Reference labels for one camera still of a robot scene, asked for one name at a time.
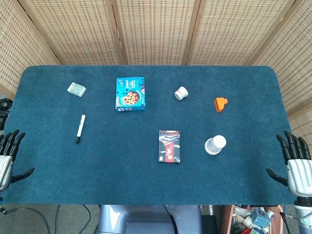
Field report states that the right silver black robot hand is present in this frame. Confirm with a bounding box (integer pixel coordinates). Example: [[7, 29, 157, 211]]
[[266, 130, 312, 197]]

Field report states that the small white jar red label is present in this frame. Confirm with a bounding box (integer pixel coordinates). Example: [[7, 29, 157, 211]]
[[174, 86, 190, 100]]

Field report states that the teal blue table mat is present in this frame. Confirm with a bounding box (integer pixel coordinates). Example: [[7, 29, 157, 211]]
[[2, 65, 297, 205]]

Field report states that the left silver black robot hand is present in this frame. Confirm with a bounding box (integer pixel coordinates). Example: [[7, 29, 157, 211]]
[[0, 129, 35, 193]]

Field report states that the black floor cable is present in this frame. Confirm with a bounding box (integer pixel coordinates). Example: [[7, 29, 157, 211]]
[[82, 204, 93, 234]]

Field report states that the black red printed box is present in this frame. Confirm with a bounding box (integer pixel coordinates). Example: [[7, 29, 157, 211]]
[[157, 130, 181, 163]]

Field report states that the blue white carton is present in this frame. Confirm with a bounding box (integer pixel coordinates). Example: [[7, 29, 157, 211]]
[[250, 208, 271, 228]]

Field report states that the grey floor cable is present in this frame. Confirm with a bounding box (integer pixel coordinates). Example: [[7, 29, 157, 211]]
[[0, 207, 51, 234]]

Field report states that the brown wooden storage crate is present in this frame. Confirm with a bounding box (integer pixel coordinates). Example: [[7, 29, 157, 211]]
[[222, 204, 285, 234]]

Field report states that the small white green box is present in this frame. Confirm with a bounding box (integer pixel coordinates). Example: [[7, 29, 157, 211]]
[[67, 82, 87, 98]]

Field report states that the white printed paper cup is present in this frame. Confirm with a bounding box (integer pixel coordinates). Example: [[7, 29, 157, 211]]
[[205, 135, 227, 155]]

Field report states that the white black marker pen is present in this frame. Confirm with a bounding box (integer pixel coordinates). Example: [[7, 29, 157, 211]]
[[75, 114, 86, 144]]

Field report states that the black torso strap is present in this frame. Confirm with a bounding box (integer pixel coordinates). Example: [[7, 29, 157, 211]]
[[163, 205, 176, 234]]

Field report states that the woven rattan screen panel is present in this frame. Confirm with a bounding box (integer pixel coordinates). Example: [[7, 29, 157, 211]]
[[185, 0, 295, 66], [0, 0, 61, 100], [107, 0, 203, 66], [17, 0, 127, 66], [246, 0, 312, 138]]

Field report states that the orange plastic part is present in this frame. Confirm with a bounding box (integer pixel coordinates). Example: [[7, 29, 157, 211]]
[[214, 97, 229, 113]]

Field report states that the blue floor cable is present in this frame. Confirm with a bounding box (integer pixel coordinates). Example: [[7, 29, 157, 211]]
[[54, 204, 61, 234]]

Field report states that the blue cookie box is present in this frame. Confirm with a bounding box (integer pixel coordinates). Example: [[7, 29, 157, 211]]
[[115, 77, 147, 112]]

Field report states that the black equipment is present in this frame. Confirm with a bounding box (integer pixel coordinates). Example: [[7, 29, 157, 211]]
[[0, 97, 12, 130]]

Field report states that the grey blue robot torso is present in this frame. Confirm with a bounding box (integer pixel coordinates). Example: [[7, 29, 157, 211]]
[[97, 204, 203, 234]]

